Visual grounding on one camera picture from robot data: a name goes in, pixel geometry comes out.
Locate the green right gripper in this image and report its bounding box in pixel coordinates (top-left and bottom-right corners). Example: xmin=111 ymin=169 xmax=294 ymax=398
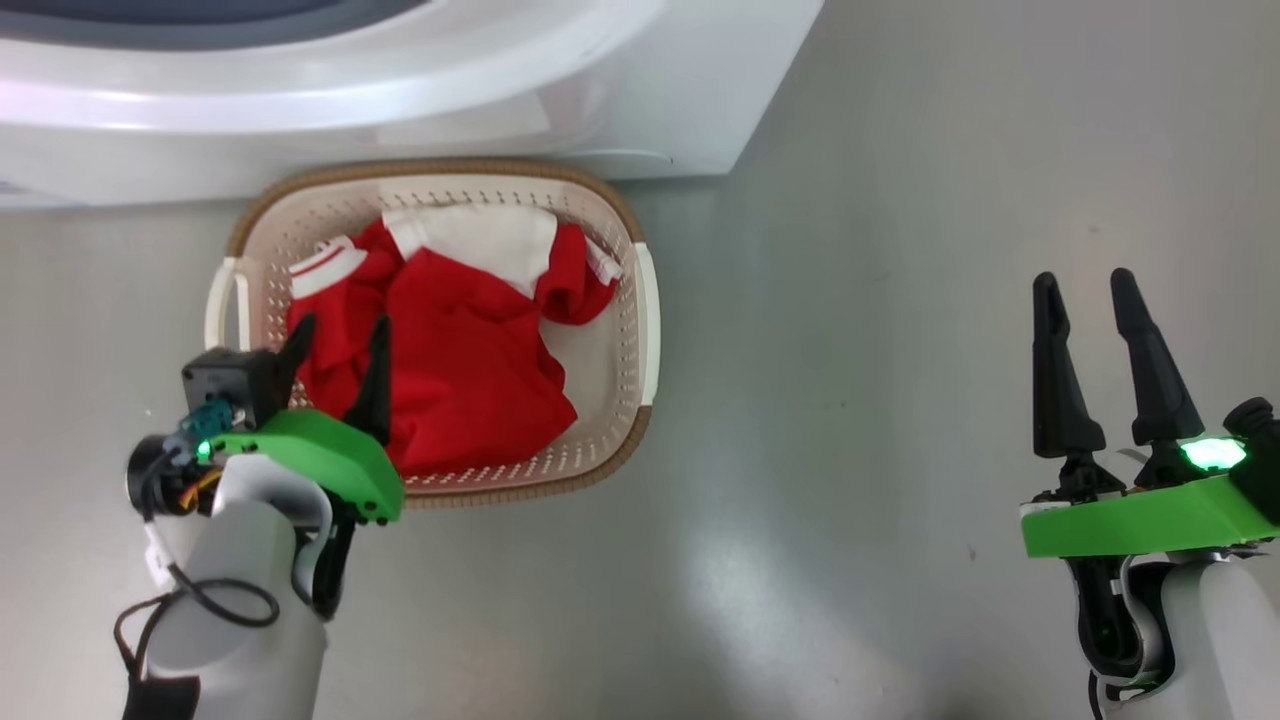
xmin=1020 ymin=268 xmax=1280 ymax=559

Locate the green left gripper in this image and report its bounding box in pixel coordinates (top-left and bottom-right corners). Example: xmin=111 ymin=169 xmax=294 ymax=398
xmin=205 ymin=313 xmax=405 ymax=524

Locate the red and white garment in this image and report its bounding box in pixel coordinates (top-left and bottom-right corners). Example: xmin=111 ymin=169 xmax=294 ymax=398
xmin=285 ymin=203 xmax=623 ymax=479

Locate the cream perforated basket brown rim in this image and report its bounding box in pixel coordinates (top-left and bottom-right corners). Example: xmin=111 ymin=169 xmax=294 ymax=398
xmin=205 ymin=157 xmax=662 ymax=509

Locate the grey rubber door gasket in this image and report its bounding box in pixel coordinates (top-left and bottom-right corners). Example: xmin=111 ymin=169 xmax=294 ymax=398
xmin=0 ymin=0 xmax=446 ymax=51

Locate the white front-load washing machine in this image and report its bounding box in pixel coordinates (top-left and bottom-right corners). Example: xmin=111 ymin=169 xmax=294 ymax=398
xmin=0 ymin=0 xmax=826 ymax=209

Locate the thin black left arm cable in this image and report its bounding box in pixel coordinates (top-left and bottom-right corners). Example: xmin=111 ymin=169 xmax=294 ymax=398
xmin=113 ymin=565 xmax=281 ymax=720

